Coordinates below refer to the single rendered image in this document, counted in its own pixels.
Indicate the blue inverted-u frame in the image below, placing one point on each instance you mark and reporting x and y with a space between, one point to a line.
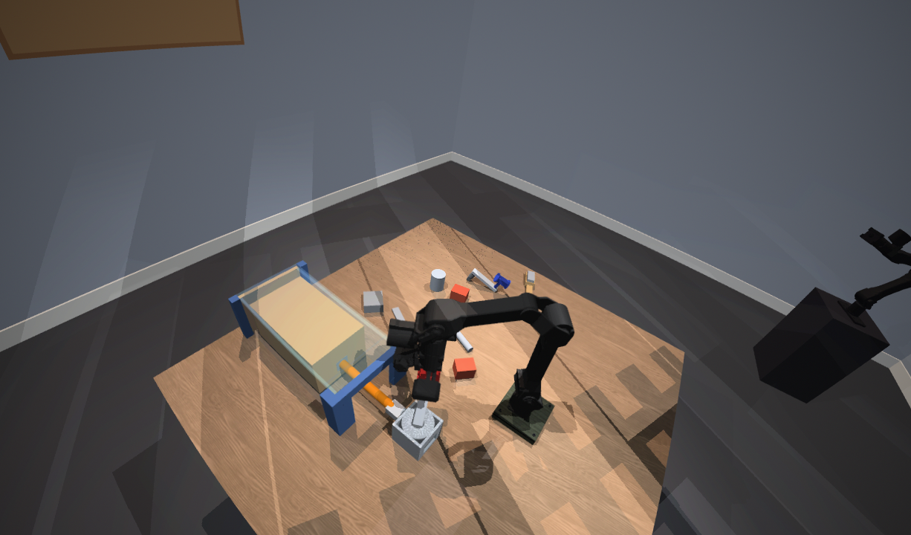
340 406

